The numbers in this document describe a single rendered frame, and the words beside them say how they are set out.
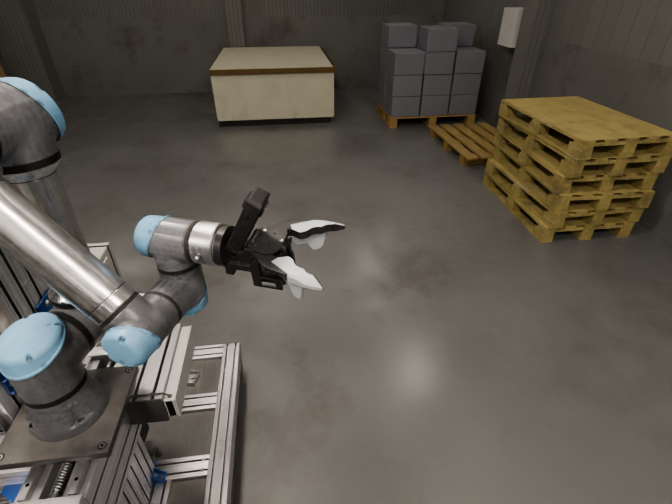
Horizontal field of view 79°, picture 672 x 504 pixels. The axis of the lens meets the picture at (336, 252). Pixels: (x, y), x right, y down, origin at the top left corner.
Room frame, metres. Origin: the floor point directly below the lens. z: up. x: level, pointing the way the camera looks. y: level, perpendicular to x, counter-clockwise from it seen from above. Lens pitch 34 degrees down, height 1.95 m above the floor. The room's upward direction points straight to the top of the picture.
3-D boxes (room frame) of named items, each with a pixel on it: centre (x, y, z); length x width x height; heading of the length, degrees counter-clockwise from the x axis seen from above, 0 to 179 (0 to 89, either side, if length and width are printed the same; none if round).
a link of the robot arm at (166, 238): (0.61, 0.29, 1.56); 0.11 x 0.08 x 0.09; 76
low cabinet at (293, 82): (7.45, 1.04, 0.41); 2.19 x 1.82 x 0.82; 8
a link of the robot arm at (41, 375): (0.55, 0.58, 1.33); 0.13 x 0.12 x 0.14; 166
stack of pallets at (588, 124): (3.66, -2.16, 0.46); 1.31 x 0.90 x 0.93; 8
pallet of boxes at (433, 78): (6.78, -1.42, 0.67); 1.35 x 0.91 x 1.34; 98
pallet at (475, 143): (5.40, -1.90, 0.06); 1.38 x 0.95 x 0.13; 8
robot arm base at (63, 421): (0.54, 0.58, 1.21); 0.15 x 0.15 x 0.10
